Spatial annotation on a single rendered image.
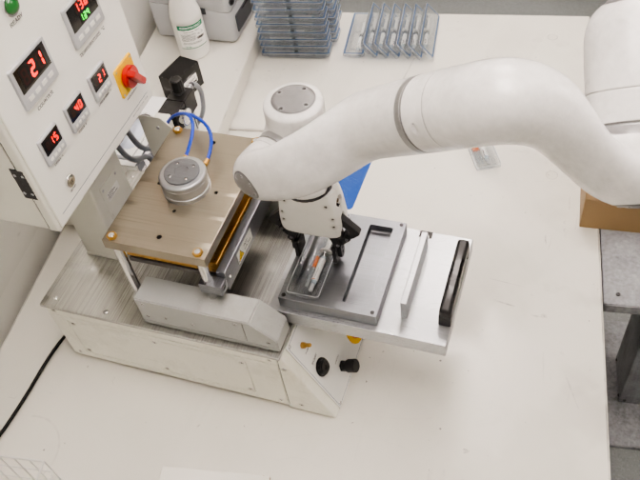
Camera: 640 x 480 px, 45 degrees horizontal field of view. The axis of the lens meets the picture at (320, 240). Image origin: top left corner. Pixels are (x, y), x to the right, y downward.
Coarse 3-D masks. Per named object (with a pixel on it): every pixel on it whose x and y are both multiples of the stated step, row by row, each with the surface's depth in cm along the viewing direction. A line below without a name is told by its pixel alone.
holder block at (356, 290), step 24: (360, 216) 134; (360, 240) 131; (384, 240) 132; (336, 264) 128; (360, 264) 129; (384, 264) 127; (336, 288) 125; (360, 288) 126; (384, 288) 124; (336, 312) 123; (360, 312) 121
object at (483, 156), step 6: (474, 150) 173; (480, 150) 173; (486, 150) 172; (492, 150) 172; (474, 156) 172; (480, 156) 171; (486, 156) 171; (492, 156) 171; (480, 162) 170; (486, 162) 170; (492, 162) 170; (498, 162) 170
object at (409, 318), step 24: (408, 240) 133; (432, 240) 132; (456, 240) 132; (288, 264) 132; (408, 264) 129; (432, 264) 129; (408, 288) 121; (432, 288) 126; (288, 312) 126; (312, 312) 125; (384, 312) 124; (408, 312) 123; (432, 312) 123; (360, 336) 124; (384, 336) 122; (408, 336) 120; (432, 336) 120
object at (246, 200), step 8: (248, 200) 131; (240, 208) 130; (240, 216) 129; (232, 224) 128; (232, 232) 127; (224, 240) 125; (224, 248) 124; (136, 256) 129; (144, 256) 128; (216, 256) 123; (152, 264) 129; (160, 264) 128; (168, 264) 127; (176, 264) 126; (184, 264) 126; (216, 264) 123; (192, 272) 127
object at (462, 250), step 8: (464, 240) 126; (456, 248) 126; (464, 248) 125; (456, 256) 124; (464, 256) 124; (456, 264) 123; (464, 264) 124; (456, 272) 122; (448, 280) 122; (456, 280) 121; (448, 288) 121; (456, 288) 121; (448, 296) 119; (456, 296) 121; (448, 304) 119; (440, 312) 118; (448, 312) 118; (440, 320) 120; (448, 320) 119
